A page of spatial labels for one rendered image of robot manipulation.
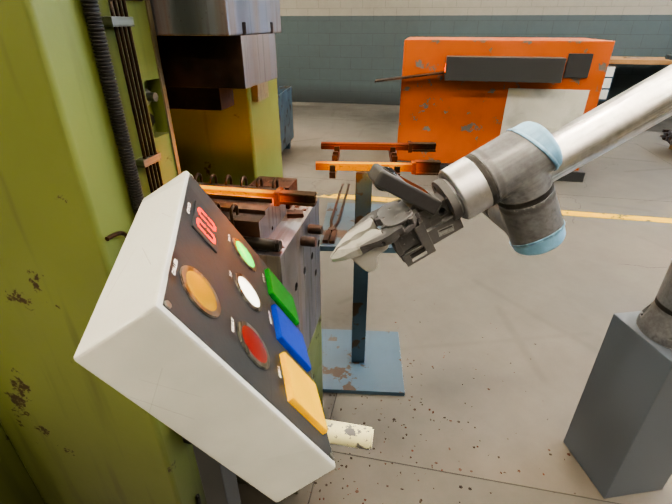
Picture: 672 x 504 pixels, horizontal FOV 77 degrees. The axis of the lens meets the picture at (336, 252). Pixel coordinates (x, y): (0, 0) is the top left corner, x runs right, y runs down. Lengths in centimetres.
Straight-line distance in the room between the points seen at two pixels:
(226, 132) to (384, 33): 730
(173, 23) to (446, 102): 377
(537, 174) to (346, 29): 801
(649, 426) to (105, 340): 149
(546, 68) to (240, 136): 344
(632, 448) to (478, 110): 346
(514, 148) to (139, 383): 57
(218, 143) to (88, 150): 67
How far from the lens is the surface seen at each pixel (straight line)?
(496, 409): 194
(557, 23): 871
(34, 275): 91
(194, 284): 41
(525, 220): 74
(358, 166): 141
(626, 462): 171
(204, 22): 88
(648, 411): 155
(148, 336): 36
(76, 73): 75
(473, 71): 429
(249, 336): 45
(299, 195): 105
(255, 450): 46
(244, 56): 91
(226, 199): 111
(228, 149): 136
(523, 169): 69
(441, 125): 452
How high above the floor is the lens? 139
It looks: 29 degrees down
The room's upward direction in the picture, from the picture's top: straight up
